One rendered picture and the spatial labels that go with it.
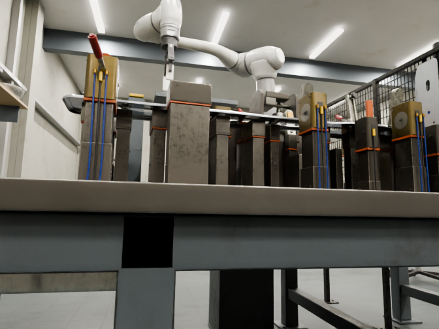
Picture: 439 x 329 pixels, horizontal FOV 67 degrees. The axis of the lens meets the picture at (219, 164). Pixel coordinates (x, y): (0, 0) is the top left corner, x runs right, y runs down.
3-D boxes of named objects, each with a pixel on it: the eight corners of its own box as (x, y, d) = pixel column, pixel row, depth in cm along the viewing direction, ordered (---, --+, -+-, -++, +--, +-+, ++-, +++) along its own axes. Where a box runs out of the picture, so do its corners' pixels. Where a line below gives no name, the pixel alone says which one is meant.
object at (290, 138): (289, 204, 133) (289, 133, 137) (286, 204, 135) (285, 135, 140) (298, 204, 134) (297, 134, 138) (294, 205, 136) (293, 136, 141)
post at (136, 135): (120, 202, 133) (127, 96, 140) (121, 202, 141) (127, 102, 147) (140, 202, 135) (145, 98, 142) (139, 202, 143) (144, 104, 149)
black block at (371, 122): (377, 204, 104) (372, 113, 108) (355, 205, 113) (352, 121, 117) (390, 205, 105) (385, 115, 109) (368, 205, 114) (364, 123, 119)
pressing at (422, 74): (441, 134, 137) (436, 56, 142) (418, 140, 148) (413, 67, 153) (443, 134, 137) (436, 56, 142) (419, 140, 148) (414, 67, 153)
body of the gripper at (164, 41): (160, 44, 154) (159, 62, 153) (162, 34, 146) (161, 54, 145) (176, 46, 156) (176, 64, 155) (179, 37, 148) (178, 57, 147)
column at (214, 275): (207, 324, 198) (210, 213, 208) (257, 322, 204) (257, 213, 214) (217, 344, 168) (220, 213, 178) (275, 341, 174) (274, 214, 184)
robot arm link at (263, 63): (264, 183, 199) (298, 183, 186) (249, 186, 187) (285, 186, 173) (256, 54, 197) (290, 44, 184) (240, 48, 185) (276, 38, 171)
